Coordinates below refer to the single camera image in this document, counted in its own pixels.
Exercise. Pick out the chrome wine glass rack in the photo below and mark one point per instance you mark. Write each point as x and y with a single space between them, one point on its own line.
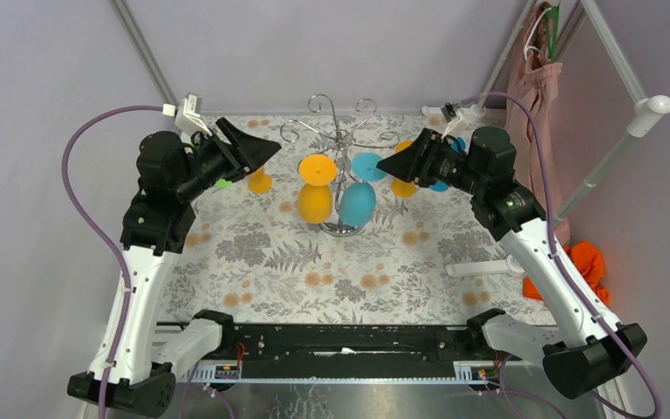
339 141

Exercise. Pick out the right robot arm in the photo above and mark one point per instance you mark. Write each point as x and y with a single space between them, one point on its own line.
590 345

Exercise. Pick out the pink hanging cloth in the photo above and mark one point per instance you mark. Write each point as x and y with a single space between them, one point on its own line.
533 79

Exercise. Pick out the floral tablecloth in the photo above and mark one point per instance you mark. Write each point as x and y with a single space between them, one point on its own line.
253 257

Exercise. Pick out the orange wine glass front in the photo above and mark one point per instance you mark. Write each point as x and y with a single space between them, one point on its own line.
314 203

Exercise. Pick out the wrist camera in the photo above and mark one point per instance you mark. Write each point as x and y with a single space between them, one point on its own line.
456 123
187 117

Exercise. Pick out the orange wine glass back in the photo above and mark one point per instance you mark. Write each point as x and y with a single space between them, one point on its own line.
259 182

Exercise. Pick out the orange cloth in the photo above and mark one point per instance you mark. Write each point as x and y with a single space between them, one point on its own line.
590 263

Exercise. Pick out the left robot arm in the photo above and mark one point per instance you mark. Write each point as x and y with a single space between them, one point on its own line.
128 373

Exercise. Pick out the white pipe on table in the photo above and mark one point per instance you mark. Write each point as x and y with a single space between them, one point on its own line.
508 265

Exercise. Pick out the green wine glass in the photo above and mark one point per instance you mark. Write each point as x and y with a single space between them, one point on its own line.
223 184

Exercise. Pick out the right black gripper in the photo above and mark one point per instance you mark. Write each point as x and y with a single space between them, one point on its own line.
403 164

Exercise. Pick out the blue wine glass front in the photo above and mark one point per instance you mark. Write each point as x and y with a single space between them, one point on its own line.
359 200

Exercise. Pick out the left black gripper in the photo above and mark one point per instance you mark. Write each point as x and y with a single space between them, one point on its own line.
229 154

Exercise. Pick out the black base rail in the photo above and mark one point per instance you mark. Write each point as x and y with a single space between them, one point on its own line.
341 351

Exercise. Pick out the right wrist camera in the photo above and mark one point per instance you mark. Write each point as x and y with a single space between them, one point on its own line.
456 123

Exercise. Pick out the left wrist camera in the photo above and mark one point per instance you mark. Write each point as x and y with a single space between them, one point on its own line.
187 117

